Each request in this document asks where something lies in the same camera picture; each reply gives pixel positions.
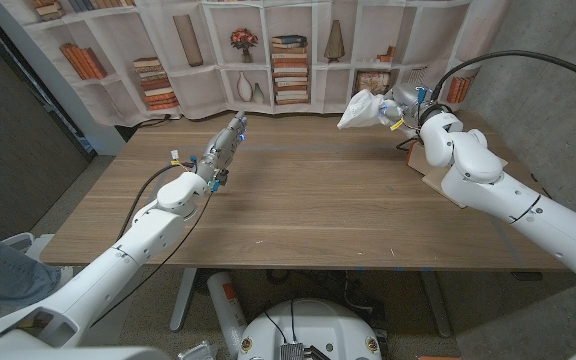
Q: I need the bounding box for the white cloth napkin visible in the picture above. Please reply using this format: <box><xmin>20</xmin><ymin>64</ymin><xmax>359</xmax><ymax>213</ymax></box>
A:
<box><xmin>336</xmin><ymin>88</ymin><xmax>387</xmax><ymax>131</ymax></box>

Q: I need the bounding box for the white cylinder with orange label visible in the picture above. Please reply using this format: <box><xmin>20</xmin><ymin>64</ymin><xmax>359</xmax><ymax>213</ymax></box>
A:
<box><xmin>206</xmin><ymin>271</ymin><xmax>248</xmax><ymax>357</ymax></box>

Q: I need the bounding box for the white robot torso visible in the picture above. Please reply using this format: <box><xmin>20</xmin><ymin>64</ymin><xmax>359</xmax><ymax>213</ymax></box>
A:
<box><xmin>0</xmin><ymin>344</ymin><xmax>576</xmax><ymax>360</ymax></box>

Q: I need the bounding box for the white chair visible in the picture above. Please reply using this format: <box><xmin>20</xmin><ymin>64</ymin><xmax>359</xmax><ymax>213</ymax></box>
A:
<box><xmin>2</xmin><ymin>231</ymin><xmax>92</xmax><ymax>296</ymax></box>

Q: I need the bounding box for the wooden drawer with red front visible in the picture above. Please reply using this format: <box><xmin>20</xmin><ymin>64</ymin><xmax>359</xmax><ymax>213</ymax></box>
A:
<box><xmin>405</xmin><ymin>142</ymin><xmax>432</xmax><ymax>176</ymax></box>

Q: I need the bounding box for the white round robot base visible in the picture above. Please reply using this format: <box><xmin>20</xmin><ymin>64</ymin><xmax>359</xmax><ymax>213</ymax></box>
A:
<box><xmin>237</xmin><ymin>298</ymin><xmax>383</xmax><ymax>360</ymax></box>

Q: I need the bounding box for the printed bookshelf backdrop cloth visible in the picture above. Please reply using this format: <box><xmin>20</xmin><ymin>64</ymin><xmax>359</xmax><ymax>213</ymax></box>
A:
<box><xmin>0</xmin><ymin>0</ymin><xmax>514</xmax><ymax>127</ymax></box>

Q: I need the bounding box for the black cable behind table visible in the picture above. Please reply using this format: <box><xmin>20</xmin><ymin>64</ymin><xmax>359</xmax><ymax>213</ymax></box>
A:
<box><xmin>130</xmin><ymin>113</ymin><xmax>173</xmax><ymax>129</ymax></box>

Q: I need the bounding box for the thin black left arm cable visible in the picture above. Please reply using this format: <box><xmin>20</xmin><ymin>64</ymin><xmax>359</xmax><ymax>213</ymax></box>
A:
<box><xmin>90</xmin><ymin>192</ymin><xmax>214</xmax><ymax>327</ymax></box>

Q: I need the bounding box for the grey finned electronics module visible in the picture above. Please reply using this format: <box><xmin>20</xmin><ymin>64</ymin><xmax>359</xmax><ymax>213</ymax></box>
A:
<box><xmin>280</xmin><ymin>342</ymin><xmax>332</xmax><ymax>360</ymax></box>

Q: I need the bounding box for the person in blue jeans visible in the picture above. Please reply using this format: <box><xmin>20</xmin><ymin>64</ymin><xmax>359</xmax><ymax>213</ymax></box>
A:
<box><xmin>0</xmin><ymin>217</ymin><xmax>64</xmax><ymax>336</ymax></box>

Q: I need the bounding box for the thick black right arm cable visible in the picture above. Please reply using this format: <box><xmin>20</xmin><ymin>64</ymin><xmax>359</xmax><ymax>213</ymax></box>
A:
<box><xmin>430</xmin><ymin>49</ymin><xmax>576</xmax><ymax>104</ymax></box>

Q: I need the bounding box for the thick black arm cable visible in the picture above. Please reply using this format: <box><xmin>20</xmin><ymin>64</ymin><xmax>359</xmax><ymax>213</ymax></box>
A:
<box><xmin>116</xmin><ymin>163</ymin><xmax>197</xmax><ymax>241</ymax></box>
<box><xmin>430</xmin><ymin>49</ymin><xmax>576</xmax><ymax>104</ymax></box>

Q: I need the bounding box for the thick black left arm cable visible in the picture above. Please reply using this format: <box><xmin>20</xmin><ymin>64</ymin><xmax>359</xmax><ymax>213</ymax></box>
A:
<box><xmin>116</xmin><ymin>163</ymin><xmax>197</xmax><ymax>241</ymax></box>

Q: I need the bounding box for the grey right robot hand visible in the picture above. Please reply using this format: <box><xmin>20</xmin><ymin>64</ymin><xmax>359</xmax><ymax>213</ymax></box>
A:
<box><xmin>377</xmin><ymin>82</ymin><xmax>432</xmax><ymax>134</ymax></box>

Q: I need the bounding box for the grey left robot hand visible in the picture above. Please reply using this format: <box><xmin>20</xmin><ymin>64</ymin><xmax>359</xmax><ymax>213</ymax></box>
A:
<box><xmin>195</xmin><ymin>110</ymin><xmax>247</xmax><ymax>184</ymax></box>

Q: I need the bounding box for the dark grey partition panel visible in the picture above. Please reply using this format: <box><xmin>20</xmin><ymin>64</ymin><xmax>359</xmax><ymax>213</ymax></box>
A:
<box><xmin>0</xmin><ymin>4</ymin><xmax>97</xmax><ymax>240</ymax></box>

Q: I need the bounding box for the white table leg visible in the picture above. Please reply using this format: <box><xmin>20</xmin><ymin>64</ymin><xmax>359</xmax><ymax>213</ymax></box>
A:
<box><xmin>419</xmin><ymin>269</ymin><xmax>453</xmax><ymax>339</ymax></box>
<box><xmin>169</xmin><ymin>268</ymin><xmax>198</xmax><ymax>333</ymax></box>

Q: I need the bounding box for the light wooden drawer box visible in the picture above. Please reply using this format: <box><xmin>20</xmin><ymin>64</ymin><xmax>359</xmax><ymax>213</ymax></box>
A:
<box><xmin>421</xmin><ymin>154</ymin><xmax>509</xmax><ymax>210</ymax></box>

